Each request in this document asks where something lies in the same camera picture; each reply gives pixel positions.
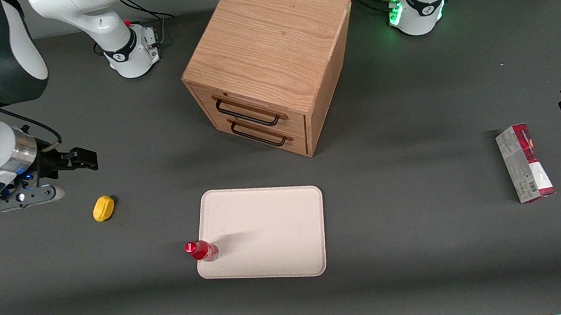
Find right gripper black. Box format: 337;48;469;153
32;140;100;184

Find red coke bottle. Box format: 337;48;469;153
183;237;221;265

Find white rectangular tray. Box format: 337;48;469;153
188;176;333;291

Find yellow oval plastic object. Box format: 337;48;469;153
91;194;118;224

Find red and grey carton box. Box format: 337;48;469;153
494;120;558;207

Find oak wooden drawer cabinet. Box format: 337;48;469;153
171;0;370;172

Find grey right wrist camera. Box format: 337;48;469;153
0;183;67;213

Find black right arm base cables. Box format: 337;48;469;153
118;0;181;52

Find black metal drawer handle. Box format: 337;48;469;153
211;86;290;133
229;115;295;152

